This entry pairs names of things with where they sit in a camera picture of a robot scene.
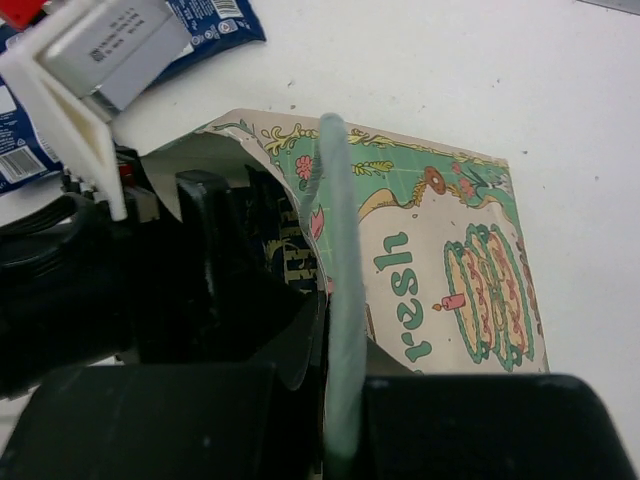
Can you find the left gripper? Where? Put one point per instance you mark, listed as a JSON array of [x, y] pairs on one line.
[[78, 287]]

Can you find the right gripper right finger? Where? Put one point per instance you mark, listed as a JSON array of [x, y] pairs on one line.
[[484, 426]]

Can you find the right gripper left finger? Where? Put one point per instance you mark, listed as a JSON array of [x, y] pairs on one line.
[[258, 419]]

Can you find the green paper bag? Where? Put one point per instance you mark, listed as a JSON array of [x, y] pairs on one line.
[[446, 282]]

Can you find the blue white snack bag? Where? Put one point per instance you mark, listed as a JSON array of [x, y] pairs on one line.
[[214, 26]]

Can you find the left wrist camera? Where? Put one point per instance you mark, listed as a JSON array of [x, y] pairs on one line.
[[83, 65]]

